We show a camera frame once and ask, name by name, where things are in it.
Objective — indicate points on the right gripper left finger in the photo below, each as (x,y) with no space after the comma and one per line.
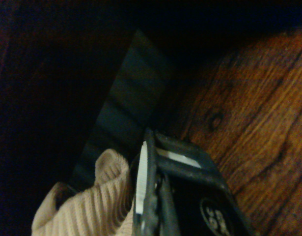
(142,177)

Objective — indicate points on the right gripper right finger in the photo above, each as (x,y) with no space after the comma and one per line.
(180,146)

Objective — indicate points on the beige shoe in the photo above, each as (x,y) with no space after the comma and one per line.
(91,211)

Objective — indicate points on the brown shoe rack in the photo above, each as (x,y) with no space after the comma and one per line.
(263,110)

